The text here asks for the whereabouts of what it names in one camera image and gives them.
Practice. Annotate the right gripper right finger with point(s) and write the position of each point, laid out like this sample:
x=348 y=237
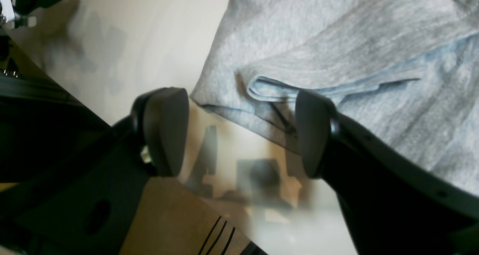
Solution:
x=390 y=205

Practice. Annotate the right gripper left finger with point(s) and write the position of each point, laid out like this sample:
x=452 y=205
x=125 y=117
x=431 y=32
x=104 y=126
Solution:
x=85 y=205

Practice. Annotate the grey T-shirt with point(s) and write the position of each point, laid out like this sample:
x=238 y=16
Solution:
x=407 y=70

